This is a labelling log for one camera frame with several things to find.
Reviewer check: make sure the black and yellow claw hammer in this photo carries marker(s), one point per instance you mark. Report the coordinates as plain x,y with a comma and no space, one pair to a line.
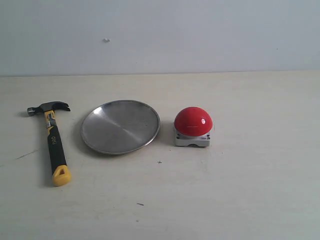
60,171

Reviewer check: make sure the small white wall hook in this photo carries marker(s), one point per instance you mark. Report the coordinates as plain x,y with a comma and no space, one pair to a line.
106,39

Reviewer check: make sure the round stainless steel plate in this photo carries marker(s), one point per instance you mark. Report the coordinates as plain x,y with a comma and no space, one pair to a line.
120,127

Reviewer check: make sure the red dome push button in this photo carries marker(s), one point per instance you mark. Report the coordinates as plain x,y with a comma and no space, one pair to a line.
193,127

